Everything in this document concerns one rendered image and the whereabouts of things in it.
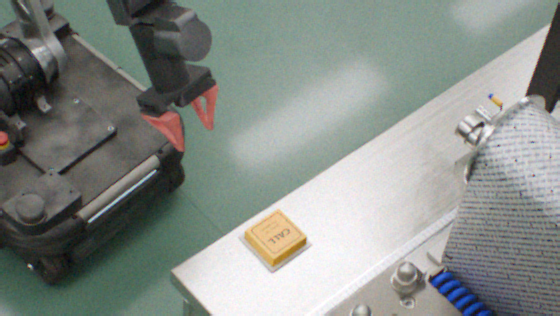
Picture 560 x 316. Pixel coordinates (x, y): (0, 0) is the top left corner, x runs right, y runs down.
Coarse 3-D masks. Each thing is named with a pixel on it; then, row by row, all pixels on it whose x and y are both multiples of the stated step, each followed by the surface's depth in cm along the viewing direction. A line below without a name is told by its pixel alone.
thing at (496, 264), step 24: (480, 216) 139; (456, 240) 147; (480, 240) 142; (504, 240) 138; (456, 264) 150; (480, 264) 145; (504, 264) 141; (528, 264) 136; (552, 264) 133; (480, 288) 148; (504, 288) 143; (528, 288) 139; (552, 288) 135; (504, 312) 146; (528, 312) 142; (552, 312) 138
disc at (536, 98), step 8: (528, 96) 133; (536, 96) 134; (520, 104) 132; (544, 104) 138; (512, 112) 132; (504, 120) 132; (496, 128) 132; (488, 136) 132; (480, 144) 132; (472, 160) 133; (472, 168) 135; (464, 176) 136
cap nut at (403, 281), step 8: (400, 264) 147; (408, 264) 146; (400, 272) 146; (408, 272) 146; (416, 272) 147; (392, 280) 149; (400, 280) 147; (408, 280) 147; (392, 288) 149; (400, 288) 148; (408, 288) 148
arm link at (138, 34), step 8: (136, 24) 149; (144, 24) 148; (152, 24) 147; (136, 32) 148; (144, 32) 148; (152, 32) 148; (136, 40) 149; (144, 40) 149; (152, 40) 149; (144, 48) 149; (152, 48) 149; (144, 56) 150; (152, 56) 150; (160, 56) 150
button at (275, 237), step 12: (276, 216) 168; (252, 228) 166; (264, 228) 166; (276, 228) 166; (288, 228) 167; (252, 240) 165; (264, 240) 165; (276, 240) 165; (288, 240) 165; (300, 240) 165; (264, 252) 164; (276, 252) 164; (288, 252) 165
